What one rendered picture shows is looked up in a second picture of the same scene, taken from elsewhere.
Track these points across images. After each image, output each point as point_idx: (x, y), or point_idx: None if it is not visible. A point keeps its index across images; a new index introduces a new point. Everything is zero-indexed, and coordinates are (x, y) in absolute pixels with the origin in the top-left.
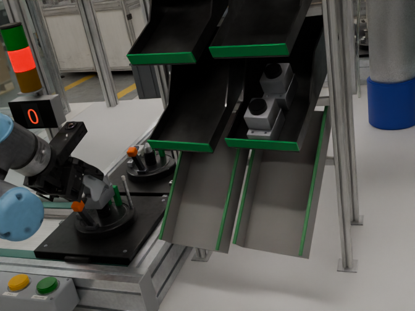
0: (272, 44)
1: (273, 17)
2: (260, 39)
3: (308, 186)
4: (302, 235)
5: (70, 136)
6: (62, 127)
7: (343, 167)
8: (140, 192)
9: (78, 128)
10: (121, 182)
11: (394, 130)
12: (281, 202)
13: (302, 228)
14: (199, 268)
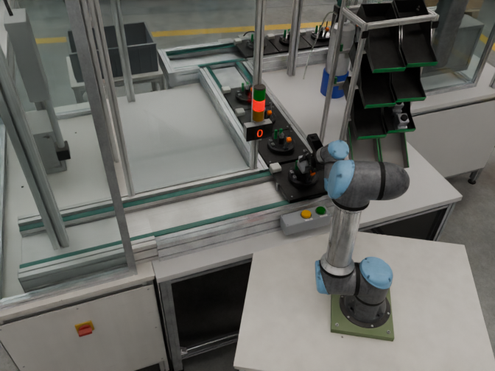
0: (421, 97)
1: (406, 82)
2: (408, 93)
3: (397, 141)
4: (407, 160)
5: (320, 141)
6: (309, 138)
7: None
8: (294, 159)
9: (318, 137)
10: (275, 156)
11: (339, 98)
12: (389, 149)
13: (399, 157)
14: None
